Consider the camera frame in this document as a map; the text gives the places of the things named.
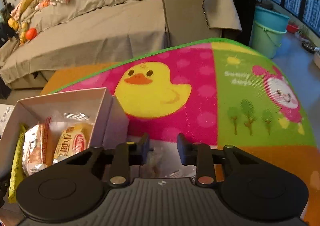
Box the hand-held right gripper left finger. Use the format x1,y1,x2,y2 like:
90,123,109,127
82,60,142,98
53,133,151,188

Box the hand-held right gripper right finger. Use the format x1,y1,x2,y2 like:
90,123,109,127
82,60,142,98
177,133,266,188

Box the clear snack packet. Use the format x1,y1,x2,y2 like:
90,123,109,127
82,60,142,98
138,140,198,179

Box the pink cardboard box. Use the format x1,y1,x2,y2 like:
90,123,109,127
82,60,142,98
0,87,130,180

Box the round yellow bread packet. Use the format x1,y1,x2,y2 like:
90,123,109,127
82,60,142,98
52,112,95,166

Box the orange white bread packet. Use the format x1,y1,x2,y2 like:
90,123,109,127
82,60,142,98
22,115,53,177

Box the long yellow snack packet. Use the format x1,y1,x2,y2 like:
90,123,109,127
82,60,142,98
8,123,27,204

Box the colourful cartoon printed mat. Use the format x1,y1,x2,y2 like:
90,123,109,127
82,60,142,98
40,37,320,226

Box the beige covered sofa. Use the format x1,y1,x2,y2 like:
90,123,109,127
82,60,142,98
0,0,243,90

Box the light green plastic bucket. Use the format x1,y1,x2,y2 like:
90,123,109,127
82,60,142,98
251,21,288,59

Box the olive sofa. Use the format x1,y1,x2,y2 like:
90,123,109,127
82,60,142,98
159,0,209,47

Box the orange ball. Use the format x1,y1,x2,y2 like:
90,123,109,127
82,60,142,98
26,28,38,41

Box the dark plant tray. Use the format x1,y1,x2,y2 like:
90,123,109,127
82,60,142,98
301,40,320,54

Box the small potted plant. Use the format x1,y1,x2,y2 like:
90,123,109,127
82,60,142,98
297,25,311,41

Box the small yellow plush toys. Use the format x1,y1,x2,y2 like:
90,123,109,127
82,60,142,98
7,17,28,46

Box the yellow plush cushion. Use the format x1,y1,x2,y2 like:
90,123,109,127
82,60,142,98
10,0,42,21

